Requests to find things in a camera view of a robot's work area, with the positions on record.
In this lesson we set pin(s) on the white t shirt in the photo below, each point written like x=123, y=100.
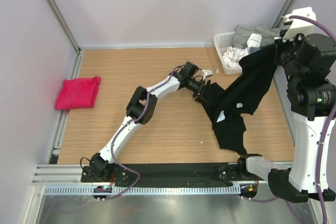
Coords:
x=233, y=55

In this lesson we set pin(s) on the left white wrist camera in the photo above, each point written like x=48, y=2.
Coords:
x=206, y=73

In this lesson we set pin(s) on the white laundry basket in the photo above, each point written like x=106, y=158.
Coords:
x=222, y=41

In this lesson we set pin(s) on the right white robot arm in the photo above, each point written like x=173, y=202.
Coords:
x=306, y=62

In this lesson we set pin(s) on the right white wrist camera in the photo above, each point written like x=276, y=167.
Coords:
x=298, y=26

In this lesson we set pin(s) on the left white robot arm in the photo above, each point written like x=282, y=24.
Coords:
x=140, y=111

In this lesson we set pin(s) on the grey t shirt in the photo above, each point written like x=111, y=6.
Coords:
x=243, y=32

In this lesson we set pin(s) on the black t shirt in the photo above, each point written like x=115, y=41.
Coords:
x=242, y=96

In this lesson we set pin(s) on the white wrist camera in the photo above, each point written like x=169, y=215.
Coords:
x=206, y=73
x=298, y=26

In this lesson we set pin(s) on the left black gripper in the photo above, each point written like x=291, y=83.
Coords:
x=197, y=93

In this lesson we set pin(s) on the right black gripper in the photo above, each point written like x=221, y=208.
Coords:
x=298, y=39

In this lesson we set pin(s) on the folded pink t shirt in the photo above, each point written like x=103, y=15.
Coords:
x=78, y=93

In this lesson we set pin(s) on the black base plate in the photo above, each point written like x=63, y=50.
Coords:
x=179, y=175

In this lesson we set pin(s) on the slotted cable duct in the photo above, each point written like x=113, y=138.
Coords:
x=95, y=190

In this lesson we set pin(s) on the aluminium frame rail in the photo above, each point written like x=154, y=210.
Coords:
x=71, y=174

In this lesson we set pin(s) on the teal blue t shirt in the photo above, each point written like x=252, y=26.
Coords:
x=253, y=50

